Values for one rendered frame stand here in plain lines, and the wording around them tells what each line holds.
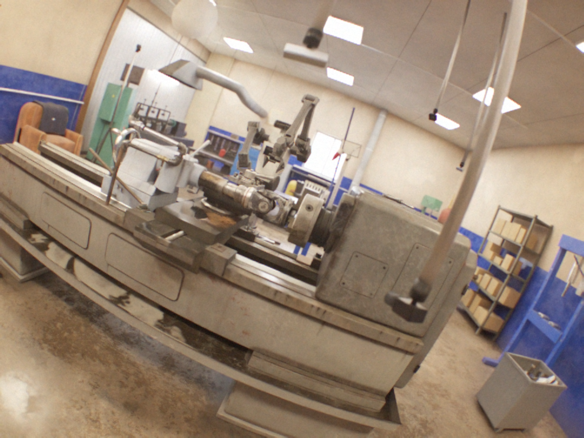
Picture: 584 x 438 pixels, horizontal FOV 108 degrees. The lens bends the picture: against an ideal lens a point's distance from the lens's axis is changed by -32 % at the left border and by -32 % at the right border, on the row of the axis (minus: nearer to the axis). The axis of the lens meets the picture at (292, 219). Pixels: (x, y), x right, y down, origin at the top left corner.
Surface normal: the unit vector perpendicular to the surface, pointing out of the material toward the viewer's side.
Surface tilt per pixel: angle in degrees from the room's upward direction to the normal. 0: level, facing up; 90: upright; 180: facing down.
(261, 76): 90
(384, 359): 90
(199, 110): 90
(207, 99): 90
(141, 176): 66
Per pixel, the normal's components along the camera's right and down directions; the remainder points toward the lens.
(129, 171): 0.03, -0.22
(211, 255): -0.14, 0.16
